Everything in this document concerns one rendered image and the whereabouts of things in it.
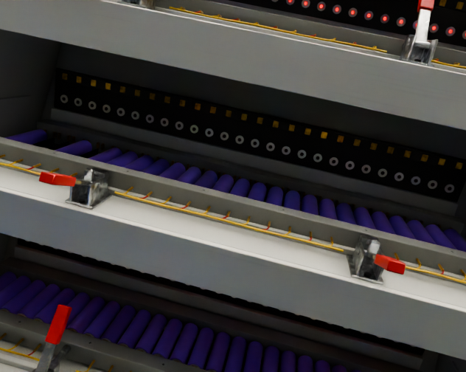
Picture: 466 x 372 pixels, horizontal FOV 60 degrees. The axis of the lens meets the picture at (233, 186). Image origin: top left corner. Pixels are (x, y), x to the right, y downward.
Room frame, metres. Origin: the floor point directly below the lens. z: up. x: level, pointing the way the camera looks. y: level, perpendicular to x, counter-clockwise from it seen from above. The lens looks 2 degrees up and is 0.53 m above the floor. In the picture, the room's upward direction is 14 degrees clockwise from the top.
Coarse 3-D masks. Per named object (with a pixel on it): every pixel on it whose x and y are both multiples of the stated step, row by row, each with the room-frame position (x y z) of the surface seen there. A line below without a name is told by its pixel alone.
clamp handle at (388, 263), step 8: (368, 248) 0.35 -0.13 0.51; (376, 248) 0.35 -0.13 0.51; (368, 256) 0.34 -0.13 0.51; (376, 256) 0.31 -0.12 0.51; (384, 256) 0.30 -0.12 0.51; (376, 264) 0.31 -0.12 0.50; (384, 264) 0.29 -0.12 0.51; (392, 264) 0.28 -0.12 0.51; (400, 264) 0.28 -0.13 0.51; (400, 272) 0.28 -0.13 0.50
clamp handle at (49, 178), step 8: (40, 176) 0.31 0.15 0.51; (48, 176) 0.31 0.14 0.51; (56, 176) 0.31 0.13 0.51; (64, 176) 0.32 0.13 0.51; (88, 176) 0.37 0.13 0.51; (56, 184) 0.31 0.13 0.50; (64, 184) 0.32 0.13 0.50; (72, 184) 0.34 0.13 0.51; (80, 184) 0.35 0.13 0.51; (88, 184) 0.37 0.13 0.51
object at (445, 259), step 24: (0, 144) 0.42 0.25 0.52; (24, 144) 0.43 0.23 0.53; (24, 168) 0.40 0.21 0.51; (48, 168) 0.42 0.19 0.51; (72, 168) 0.41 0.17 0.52; (120, 168) 0.42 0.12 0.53; (144, 192) 0.41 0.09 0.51; (168, 192) 0.40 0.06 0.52; (192, 192) 0.40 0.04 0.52; (216, 192) 0.41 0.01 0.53; (240, 216) 0.40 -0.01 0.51; (264, 216) 0.39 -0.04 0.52; (288, 216) 0.39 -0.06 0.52; (312, 216) 0.39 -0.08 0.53; (336, 240) 0.39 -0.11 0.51; (384, 240) 0.38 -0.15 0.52; (408, 240) 0.39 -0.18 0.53; (432, 264) 0.38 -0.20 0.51; (456, 264) 0.37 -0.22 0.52
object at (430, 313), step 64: (0, 128) 0.50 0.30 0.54; (128, 128) 0.53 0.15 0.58; (0, 192) 0.37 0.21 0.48; (64, 192) 0.39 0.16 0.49; (384, 192) 0.50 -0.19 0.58; (128, 256) 0.37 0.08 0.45; (192, 256) 0.36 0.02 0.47; (256, 256) 0.35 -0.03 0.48; (320, 256) 0.37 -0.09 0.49; (384, 320) 0.34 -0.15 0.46; (448, 320) 0.33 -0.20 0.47
